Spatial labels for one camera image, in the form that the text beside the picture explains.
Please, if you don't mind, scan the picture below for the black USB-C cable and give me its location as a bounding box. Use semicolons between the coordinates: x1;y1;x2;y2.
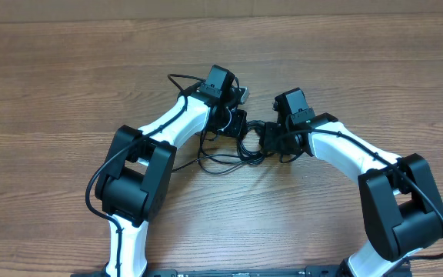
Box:
171;130;253;176

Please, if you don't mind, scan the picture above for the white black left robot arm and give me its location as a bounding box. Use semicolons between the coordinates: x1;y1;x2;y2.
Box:
85;65;249;276

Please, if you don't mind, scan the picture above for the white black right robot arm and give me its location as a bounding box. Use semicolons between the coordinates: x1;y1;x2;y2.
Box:
261;88;443;277

